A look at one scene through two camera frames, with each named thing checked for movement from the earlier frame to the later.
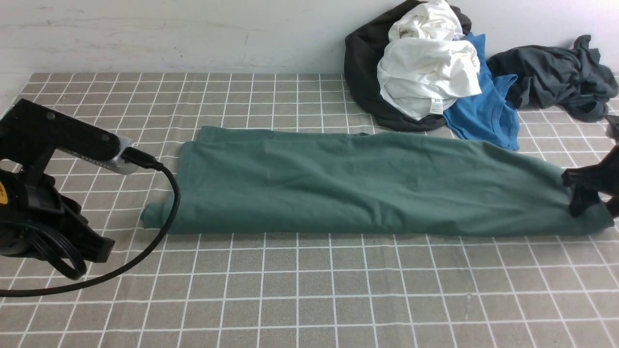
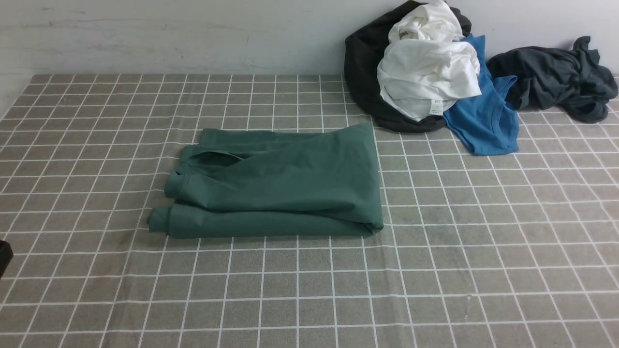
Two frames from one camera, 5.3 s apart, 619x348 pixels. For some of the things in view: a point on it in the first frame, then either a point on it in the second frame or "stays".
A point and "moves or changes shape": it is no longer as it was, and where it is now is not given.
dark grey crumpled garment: x=567 y=77 stays
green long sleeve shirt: x=321 y=181 moves or changes shape
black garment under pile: x=363 y=48 stays
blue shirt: x=489 y=117 stays
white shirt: x=428 y=62 stays
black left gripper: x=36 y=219 → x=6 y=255
